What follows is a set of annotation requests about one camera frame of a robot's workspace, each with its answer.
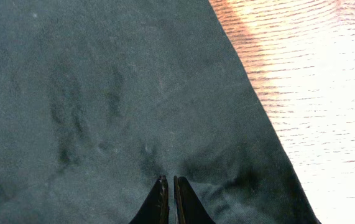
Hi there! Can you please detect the black shorts garment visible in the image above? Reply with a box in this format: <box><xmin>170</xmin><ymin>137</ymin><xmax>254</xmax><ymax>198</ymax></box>
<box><xmin>0</xmin><ymin>0</ymin><xmax>318</xmax><ymax>223</ymax></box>

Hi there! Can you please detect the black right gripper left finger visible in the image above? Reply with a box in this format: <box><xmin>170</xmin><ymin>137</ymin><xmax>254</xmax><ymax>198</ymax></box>
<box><xmin>129</xmin><ymin>175</ymin><xmax>169</xmax><ymax>224</ymax></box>

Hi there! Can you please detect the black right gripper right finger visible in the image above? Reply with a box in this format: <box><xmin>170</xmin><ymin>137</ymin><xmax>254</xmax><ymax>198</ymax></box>
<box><xmin>173</xmin><ymin>176</ymin><xmax>215</xmax><ymax>224</ymax></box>

